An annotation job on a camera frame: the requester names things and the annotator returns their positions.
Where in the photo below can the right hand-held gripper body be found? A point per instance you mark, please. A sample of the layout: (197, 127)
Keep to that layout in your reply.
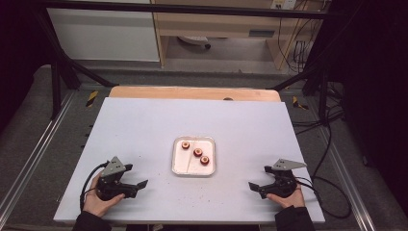
(284, 184)

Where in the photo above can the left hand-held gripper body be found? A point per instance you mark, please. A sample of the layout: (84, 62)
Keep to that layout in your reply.
(110, 187)

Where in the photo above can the white square tray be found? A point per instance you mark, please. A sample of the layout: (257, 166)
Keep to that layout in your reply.
(181, 162)

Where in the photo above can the thin wooden skewer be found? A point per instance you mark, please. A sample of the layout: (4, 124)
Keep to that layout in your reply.
(191, 156)

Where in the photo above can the red cored fruit piece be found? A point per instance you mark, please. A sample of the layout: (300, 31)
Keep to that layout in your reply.
(185, 145)
(198, 152)
(204, 160)

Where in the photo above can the person's right hand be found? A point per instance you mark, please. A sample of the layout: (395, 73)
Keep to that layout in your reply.
(293, 200)

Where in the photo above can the person's left hand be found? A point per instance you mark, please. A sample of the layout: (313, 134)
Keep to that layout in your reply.
(96, 205)

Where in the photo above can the light wooden table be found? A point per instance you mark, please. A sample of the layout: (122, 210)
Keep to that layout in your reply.
(192, 93)

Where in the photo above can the white cabinet panel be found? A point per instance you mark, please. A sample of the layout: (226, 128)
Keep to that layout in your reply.
(102, 35)

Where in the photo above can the white chair base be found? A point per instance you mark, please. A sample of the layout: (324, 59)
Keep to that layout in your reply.
(195, 40)

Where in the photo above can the light wooden desk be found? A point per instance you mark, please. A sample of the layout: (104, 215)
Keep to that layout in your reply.
(218, 24)

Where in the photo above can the white power strip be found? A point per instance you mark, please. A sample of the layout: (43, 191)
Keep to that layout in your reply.
(283, 4)

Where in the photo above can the aluminium floor rail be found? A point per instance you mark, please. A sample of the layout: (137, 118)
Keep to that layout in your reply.
(35, 150)
(346, 179)

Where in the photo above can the black metal frame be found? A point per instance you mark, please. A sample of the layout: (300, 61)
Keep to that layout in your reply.
(179, 8)

